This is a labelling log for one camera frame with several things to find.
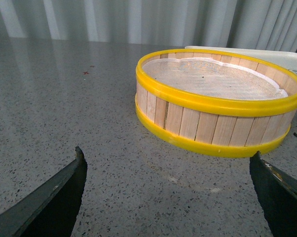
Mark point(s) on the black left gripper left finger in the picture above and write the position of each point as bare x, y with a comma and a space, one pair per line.
51, 209

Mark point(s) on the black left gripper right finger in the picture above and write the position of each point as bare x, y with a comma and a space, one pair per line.
277, 195

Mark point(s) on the white rectangular tray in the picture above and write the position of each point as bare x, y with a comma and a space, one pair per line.
287, 60

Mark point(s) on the white steamer liner cloth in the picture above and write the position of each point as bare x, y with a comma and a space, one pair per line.
209, 77

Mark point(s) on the bamboo steamer with yellow rims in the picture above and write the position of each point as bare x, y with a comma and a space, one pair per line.
210, 125

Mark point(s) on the grey pleated curtain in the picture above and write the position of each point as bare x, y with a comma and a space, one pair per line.
250, 24

